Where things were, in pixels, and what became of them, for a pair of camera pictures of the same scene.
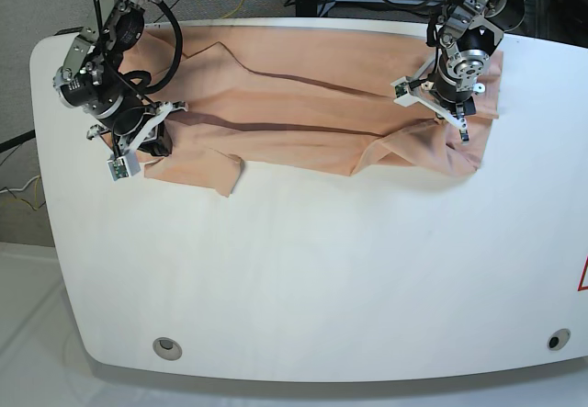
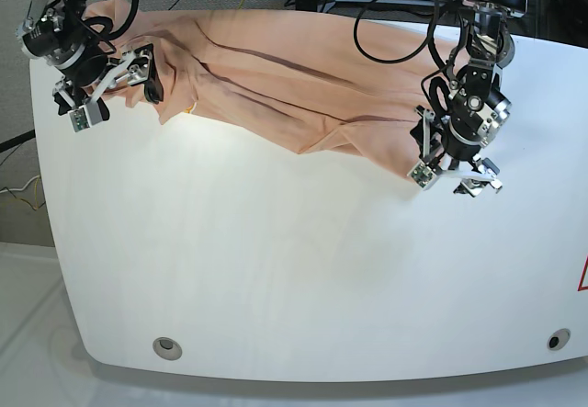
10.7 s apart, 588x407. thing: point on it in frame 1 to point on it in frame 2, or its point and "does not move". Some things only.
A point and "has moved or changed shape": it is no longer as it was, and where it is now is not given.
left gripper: (129, 127) to (84, 82)
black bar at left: (16, 141) does not move
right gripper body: (441, 96) to (454, 153)
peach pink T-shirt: (300, 99) has moved or changed shape
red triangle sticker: (582, 284) does not move
